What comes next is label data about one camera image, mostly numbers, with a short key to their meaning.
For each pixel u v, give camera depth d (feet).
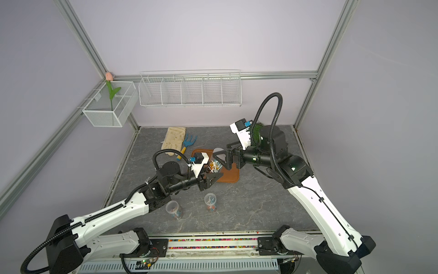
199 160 1.85
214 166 2.07
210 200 2.65
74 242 1.34
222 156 1.78
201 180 1.94
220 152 1.75
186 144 3.67
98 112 2.48
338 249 1.19
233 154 1.64
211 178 2.07
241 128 1.67
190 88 3.39
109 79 2.95
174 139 3.69
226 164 1.67
